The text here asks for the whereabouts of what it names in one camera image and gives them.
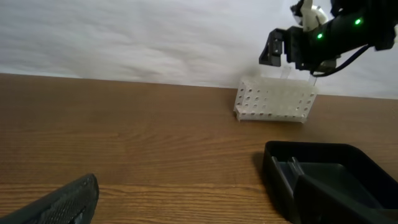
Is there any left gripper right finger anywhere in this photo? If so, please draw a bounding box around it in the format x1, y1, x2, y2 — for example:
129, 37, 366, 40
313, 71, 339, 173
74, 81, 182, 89
294, 174, 398, 224

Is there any white test tube rack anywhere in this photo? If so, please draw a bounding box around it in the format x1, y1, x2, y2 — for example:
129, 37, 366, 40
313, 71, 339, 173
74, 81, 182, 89
233, 75, 318, 124

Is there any black tray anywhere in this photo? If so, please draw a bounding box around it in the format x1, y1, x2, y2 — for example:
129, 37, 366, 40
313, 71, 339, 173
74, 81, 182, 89
262, 141, 398, 224

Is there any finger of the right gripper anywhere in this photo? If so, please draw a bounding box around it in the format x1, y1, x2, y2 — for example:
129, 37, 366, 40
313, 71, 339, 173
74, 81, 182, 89
259, 28, 285, 67

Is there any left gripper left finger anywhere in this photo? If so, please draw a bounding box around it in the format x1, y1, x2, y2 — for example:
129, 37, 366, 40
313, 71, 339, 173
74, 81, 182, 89
0, 173, 100, 224

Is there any black cable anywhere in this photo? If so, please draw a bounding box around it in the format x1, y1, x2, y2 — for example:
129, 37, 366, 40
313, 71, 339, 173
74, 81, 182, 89
310, 45, 373, 78

